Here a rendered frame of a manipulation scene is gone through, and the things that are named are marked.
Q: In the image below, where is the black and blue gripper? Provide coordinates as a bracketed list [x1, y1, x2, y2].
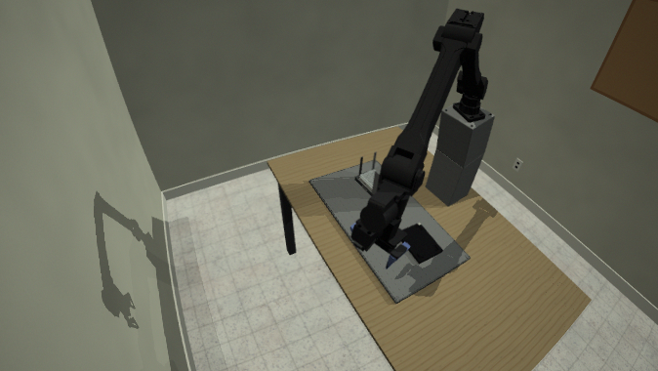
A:
[350, 219, 410, 269]

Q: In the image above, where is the white well plate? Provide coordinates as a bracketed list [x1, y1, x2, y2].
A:
[359, 169, 376, 188]

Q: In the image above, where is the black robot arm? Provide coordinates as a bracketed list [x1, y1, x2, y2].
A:
[351, 9, 488, 252]

